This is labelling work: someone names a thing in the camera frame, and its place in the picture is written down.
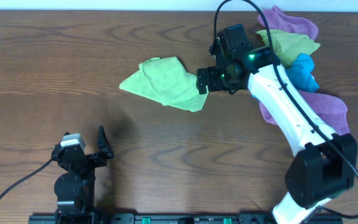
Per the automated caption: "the large purple cloth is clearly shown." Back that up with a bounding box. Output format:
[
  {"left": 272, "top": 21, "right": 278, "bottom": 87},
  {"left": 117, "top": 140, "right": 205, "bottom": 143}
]
[{"left": 259, "top": 90, "right": 351, "bottom": 136}]

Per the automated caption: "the olive green cloth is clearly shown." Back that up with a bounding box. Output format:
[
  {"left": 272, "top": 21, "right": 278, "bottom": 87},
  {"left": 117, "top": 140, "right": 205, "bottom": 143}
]
[{"left": 270, "top": 29, "right": 321, "bottom": 68}]

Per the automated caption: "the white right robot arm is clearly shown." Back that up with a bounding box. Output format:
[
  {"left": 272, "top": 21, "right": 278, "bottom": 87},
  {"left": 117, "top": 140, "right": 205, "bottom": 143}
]
[{"left": 196, "top": 24, "right": 357, "bottom": 223}]

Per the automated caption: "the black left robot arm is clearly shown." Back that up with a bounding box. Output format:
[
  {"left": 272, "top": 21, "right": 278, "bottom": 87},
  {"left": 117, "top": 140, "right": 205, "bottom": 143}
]
[{"left": 51, "top": 126, "right": 114, "bottom": 223}]

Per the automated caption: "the purple cloth at top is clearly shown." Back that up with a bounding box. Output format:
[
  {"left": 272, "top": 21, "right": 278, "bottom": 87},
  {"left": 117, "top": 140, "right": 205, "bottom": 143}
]
[{"left": 262, "top": 6, "right": 319, "bottom": 40}]

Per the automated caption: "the light green cloth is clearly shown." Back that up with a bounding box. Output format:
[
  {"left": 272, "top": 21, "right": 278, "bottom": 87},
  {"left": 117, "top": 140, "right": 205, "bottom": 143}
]
[{"left": 119, "top": 57, "right": 207, "bottom": 112}]

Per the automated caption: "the blue cloth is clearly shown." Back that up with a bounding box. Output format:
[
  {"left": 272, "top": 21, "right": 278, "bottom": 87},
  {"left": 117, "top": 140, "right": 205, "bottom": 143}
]
[{"left": 285, "top": 54, "right": 319, "bottom": 92}]

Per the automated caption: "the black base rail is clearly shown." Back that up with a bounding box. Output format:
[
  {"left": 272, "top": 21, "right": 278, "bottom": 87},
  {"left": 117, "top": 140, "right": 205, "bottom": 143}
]
[{"left": 28, "top": 213, "right": 343, "bottom": 224}]

